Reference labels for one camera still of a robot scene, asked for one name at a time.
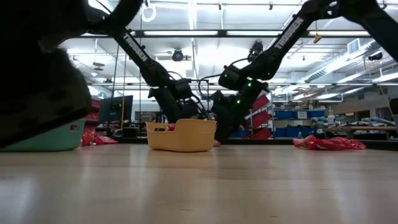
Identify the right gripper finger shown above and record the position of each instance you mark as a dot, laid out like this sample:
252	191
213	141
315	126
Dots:
225	130

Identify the red Skittles packet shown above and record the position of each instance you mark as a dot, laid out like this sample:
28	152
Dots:
171	127

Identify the red KitKat bar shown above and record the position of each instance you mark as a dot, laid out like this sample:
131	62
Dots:
88	138
342	144

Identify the green plastic bin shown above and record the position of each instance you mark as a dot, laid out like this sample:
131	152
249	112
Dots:
56	140

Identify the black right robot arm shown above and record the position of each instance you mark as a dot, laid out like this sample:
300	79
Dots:
289	31

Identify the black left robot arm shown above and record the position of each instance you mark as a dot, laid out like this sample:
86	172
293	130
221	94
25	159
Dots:
146	67

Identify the red and white candy packet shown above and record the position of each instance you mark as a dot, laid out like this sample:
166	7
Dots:
306	143

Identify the small red candy packet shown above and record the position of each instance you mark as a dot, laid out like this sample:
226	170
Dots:
105	140

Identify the red storage bin rack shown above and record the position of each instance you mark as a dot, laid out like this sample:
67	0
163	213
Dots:
262	119
93	116

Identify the blue storage bin row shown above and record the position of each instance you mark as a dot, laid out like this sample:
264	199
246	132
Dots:
298	114

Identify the black computer monitor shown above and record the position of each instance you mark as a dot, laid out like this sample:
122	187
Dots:
115	109

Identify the white spray bottle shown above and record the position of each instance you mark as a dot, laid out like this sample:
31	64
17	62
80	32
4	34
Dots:
331	118

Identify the dark ceiling disc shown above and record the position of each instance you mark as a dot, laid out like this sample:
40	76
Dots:
99	64

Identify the wooden workbench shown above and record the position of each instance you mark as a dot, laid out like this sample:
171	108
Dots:
357	128

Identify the black ceiling speaker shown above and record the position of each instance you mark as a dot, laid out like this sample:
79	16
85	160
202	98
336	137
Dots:
375	56

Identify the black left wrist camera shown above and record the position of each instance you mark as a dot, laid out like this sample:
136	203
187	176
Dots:
183	89

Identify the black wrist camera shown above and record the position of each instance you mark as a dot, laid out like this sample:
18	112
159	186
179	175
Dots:
221	100
183	89

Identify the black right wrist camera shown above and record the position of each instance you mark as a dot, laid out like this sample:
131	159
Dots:
221	100

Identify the black aluminium rig frame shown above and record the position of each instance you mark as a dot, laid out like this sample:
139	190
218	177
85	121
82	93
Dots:
264	141

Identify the black round overhead camera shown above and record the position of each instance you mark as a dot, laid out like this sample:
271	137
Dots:
178	55

